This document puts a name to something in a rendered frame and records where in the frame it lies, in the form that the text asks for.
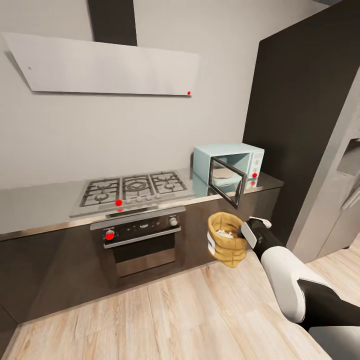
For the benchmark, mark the range hood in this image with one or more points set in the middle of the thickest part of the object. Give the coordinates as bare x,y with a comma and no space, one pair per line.
114,63

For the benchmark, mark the popcorn bag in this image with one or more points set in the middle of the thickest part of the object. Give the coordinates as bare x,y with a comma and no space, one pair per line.
230,250

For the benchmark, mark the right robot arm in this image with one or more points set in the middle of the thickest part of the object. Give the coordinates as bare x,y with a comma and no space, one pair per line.
304,297

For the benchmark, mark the fridge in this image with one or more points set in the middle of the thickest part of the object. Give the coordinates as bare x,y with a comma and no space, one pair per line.
304,112

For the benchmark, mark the microwave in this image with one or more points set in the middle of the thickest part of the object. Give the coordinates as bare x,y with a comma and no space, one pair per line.
227,166

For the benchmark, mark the oven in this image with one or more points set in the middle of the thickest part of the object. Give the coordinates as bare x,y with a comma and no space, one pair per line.
141,245

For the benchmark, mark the burner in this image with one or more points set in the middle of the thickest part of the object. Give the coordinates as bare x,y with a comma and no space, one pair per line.
126,191

